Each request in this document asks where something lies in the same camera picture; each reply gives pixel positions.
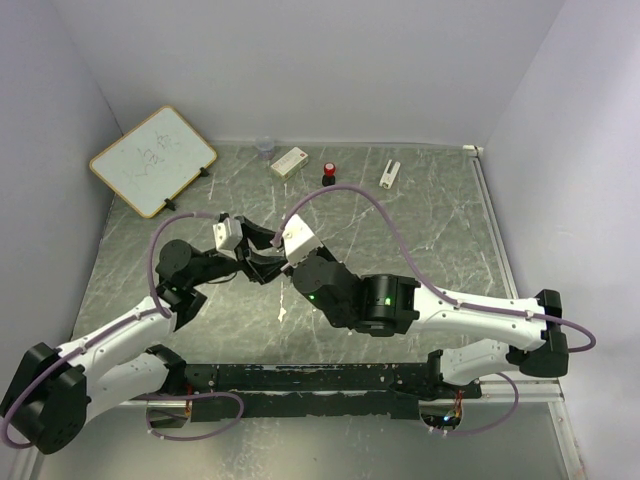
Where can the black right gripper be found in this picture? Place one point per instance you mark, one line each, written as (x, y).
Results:
(319, 253)

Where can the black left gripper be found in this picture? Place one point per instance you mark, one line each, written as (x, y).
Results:
(259, 268)

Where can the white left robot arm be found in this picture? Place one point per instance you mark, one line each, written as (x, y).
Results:
(55, 391)

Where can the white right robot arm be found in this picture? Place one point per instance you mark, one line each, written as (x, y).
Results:
(510, 334)

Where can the red and black stamp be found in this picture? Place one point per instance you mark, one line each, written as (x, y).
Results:
(329, 171)

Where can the white staples box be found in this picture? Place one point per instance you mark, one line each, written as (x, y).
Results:
(290, 163)

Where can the clear cup of paper clips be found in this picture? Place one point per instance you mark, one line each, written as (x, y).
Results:
(266, 147)

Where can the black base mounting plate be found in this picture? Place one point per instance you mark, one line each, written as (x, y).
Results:
(328, 390)

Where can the white stapler remover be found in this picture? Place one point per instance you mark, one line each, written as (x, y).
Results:
(389, 174)

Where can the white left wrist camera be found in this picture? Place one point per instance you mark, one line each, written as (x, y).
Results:
(227, 235)

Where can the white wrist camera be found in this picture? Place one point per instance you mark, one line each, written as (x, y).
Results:
(227, 235)
(298, 241)

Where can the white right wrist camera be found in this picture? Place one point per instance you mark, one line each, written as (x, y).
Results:
(298, 241)

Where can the small whiteboard with wooden frame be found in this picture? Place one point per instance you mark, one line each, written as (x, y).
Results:
(154, 162)

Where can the aluminium frame rail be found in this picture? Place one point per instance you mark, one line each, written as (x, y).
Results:
(531, 388)

